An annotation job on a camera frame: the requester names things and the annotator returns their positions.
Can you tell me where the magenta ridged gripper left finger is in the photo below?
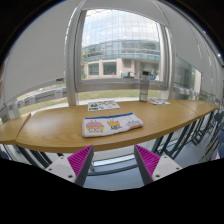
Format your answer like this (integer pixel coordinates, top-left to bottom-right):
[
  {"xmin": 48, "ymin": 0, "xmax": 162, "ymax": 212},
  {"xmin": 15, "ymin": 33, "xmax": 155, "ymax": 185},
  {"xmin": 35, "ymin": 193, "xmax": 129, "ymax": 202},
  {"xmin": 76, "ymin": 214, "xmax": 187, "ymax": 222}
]
[{"xmin": 46, "ymin": 145, "xmax": 94, "ymax": 186}]

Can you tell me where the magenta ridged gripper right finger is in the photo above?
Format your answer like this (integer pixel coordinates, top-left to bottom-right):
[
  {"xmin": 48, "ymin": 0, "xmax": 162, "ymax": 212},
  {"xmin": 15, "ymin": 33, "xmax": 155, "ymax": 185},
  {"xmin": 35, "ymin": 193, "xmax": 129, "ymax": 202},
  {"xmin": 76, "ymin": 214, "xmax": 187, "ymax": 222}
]
[{"xmin": 134, "ymin": 145, "xmax": 181, "ymax": 185}]

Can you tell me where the curved wooden table top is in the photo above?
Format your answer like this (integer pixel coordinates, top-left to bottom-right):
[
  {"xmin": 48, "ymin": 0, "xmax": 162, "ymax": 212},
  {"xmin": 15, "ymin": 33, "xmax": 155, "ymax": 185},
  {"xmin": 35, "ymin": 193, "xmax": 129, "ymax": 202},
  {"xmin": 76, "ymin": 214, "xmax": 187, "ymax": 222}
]
[{"xmin": 14, "ymin": 99, "xmax": 200, "ymax": 154}]

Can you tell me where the colourful sticker sheet centre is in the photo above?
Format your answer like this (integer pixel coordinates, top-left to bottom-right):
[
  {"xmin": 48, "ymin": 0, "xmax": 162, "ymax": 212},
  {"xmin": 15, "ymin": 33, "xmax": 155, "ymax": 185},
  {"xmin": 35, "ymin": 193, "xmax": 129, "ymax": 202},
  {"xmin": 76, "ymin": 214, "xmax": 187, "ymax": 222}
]
[{"xmin": 88, "ymin": 100, "xmax": 119, "ymax": 111}]

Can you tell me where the colourful sticker sheet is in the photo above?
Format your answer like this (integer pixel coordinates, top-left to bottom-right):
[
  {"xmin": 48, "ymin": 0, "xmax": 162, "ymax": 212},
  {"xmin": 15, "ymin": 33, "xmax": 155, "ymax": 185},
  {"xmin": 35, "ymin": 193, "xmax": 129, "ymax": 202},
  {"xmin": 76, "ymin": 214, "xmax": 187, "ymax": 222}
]
[
  {"xmin": 88, "ymin": 100, "xmax": 119, "ymax": 111},
  {"xmin": 148, "ymin": 98, "xmax": 170, "ymax": 105}
]

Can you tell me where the colourful sticker sheet right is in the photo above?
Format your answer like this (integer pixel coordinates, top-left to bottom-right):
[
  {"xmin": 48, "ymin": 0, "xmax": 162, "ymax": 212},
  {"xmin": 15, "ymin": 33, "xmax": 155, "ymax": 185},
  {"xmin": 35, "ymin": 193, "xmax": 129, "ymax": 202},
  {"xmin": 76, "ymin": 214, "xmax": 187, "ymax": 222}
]
[{"xmin": 148, "ymin": 98, "xmax": 170, "ymax": 105}]

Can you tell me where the wooden side table left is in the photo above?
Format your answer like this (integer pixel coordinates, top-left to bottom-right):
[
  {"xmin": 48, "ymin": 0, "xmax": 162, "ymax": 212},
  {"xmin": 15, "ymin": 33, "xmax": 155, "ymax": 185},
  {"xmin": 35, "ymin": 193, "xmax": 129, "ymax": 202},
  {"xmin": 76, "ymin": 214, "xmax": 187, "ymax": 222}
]
[{"xmin": 0, "ymin": 113, "xmax": 31, "ymax": 144}]

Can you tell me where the wooden side table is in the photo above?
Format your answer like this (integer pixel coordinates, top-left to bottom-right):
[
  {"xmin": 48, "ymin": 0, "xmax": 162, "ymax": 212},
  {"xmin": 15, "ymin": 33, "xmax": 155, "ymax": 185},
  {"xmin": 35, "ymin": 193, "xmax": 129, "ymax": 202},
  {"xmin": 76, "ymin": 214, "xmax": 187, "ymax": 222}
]
[
  {"xmin": 179, "ymin": 100, "xmax": 219, "ymax": 118},
  {"xmin": 0, "ymin": 113, "xmax": 31, "ymax": 144}
]

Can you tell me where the wooden side table right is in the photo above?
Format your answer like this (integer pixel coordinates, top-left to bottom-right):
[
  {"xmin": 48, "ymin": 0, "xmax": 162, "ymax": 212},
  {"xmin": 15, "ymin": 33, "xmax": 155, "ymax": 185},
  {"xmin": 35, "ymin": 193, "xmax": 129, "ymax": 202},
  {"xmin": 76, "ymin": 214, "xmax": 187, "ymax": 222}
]
[{"xmin": 179, "ymin": 100, "xmax": 219, "ymax": 118}]

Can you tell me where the clear plastic water bottle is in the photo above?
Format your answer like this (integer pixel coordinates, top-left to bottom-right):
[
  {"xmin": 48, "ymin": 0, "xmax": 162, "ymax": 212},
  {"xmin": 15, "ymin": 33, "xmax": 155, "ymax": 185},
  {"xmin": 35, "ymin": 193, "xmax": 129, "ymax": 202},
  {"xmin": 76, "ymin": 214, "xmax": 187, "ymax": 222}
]
[{"xmin": 139, "ymin": 71, "xmax": 149, "ymax": 102}]

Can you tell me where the blue chair right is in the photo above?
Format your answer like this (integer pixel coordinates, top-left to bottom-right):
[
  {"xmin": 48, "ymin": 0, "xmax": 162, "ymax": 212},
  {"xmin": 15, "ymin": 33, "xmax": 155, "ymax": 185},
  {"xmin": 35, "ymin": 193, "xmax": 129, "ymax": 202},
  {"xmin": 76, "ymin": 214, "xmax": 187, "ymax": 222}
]
[{"xmin": 211, "ymin": 111, "xmax": 224, "ymax": 160}]

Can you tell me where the white roller blind left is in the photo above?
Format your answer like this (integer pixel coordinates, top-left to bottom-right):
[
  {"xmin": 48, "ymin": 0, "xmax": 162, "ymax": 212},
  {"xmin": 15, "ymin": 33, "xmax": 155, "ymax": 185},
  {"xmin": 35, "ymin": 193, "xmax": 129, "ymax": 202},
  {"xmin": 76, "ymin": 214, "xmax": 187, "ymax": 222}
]
[{"xmin": 0, "ymin": 0, "xmax": 81, "ymax": 104}]

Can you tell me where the grey window frame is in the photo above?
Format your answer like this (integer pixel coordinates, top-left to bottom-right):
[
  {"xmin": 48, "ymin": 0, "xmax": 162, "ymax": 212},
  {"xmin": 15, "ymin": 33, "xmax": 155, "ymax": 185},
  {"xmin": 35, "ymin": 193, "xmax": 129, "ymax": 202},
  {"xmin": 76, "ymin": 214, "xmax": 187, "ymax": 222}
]
[{"xmin": 65, "ymin": 0, "xmax": 173, "ymax": 105}]

